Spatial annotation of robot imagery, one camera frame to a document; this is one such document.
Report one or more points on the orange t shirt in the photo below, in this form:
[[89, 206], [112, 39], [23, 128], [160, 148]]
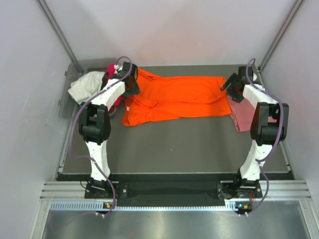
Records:
[[169, 98]]

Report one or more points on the dark green t shirt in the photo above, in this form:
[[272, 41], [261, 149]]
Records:
[[104, 81]]

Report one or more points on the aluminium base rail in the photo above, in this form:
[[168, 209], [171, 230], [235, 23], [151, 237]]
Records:
[[278, 190]]

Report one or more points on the magenta t shirt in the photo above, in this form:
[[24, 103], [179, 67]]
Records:
[[111, 71]]

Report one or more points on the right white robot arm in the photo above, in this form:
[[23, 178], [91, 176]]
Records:
[[268, 127]]

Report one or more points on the aluminium frame post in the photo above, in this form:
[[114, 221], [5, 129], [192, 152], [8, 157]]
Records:
[[281, 33], [59, 33]]

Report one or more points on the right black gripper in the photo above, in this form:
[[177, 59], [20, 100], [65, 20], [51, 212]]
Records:
[[236, 97]]

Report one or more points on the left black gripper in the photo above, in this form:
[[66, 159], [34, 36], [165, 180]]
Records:
[[134, 91]]

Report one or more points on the grey plastic bin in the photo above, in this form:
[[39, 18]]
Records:
[[74, 72]]

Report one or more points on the right aluminium frame post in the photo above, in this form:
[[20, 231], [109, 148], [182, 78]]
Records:
[[281, 33]]

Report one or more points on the white t shirt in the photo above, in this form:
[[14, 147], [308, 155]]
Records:
[[86, 87]]

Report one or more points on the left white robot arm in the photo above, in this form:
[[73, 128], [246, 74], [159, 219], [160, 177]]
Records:
[[95, 126]]

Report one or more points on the folded pink t shirt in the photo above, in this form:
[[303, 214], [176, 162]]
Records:
[[242, 114]]

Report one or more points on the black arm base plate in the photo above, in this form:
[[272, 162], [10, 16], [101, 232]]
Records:
[[171, 190]]

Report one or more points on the left aluminium frame post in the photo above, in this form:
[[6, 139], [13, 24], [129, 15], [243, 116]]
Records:
[[59, 33]]

